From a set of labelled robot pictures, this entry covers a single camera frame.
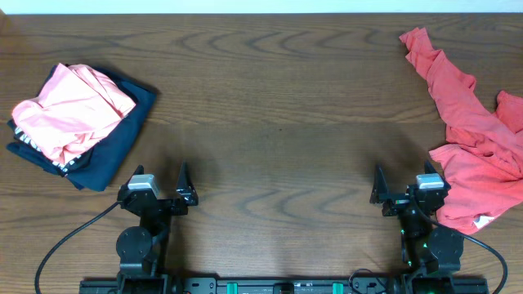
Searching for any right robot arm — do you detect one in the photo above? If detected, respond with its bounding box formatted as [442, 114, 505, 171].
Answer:
[369, 162, 464, 293]

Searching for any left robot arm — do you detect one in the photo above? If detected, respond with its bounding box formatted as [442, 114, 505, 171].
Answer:
[116, 163, 199, 294]

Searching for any folded pink shirt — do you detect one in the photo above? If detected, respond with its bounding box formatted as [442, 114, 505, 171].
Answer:
[12, 64, 136, 164]

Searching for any red-orange soccer t-shirt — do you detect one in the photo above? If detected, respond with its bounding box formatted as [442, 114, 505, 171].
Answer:
[400, 28, 522, 234]

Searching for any black white patterned garment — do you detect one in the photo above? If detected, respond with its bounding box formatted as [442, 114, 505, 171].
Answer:
[9, 121, 92, 176]

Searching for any folded navy garment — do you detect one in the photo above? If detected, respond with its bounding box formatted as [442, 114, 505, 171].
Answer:
[7, 67, 157, 192]

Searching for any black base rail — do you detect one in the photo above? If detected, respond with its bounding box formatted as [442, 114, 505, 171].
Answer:
[78, 271, 489, 294]

